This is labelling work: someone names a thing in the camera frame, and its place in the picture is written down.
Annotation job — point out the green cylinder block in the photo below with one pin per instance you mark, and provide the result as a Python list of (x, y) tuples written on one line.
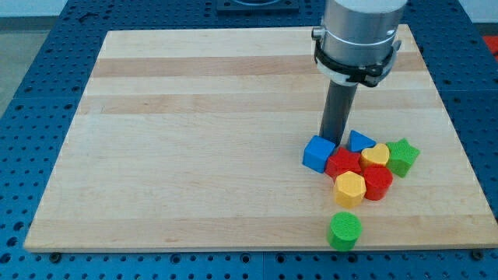
[(344, 230)]

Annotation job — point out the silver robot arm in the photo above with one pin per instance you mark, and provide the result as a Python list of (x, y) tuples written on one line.
[(355, 43)]

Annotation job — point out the wooden board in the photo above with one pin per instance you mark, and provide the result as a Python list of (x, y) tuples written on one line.
[(192, 140)]

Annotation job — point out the blue cube block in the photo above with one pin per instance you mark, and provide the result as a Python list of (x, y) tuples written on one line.
[(317, 152)]

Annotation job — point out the red star block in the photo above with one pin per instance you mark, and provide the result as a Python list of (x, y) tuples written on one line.
[(341, 162)]

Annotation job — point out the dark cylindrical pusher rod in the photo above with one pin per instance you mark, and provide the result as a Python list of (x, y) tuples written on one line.
[(337, 106)]

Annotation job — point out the blue triangle block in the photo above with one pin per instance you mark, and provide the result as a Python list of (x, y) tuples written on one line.
[(358, 142)]

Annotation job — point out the yellow hexagon block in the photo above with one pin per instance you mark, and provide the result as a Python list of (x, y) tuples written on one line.
[(349, 189)]

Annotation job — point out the yellow heart block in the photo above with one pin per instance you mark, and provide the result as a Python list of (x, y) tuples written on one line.
[(375, 156)]

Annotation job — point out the red cylinder block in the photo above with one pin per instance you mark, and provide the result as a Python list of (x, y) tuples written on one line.
[(378, 180)]

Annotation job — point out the black mounting plate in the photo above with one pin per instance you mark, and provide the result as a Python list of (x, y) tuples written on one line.
[(231, 6)]

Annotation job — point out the green star block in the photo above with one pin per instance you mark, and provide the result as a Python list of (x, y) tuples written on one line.
[(402, 157)]

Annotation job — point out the red object at edge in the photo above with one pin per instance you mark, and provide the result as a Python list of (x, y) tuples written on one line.
[(492, 43)]

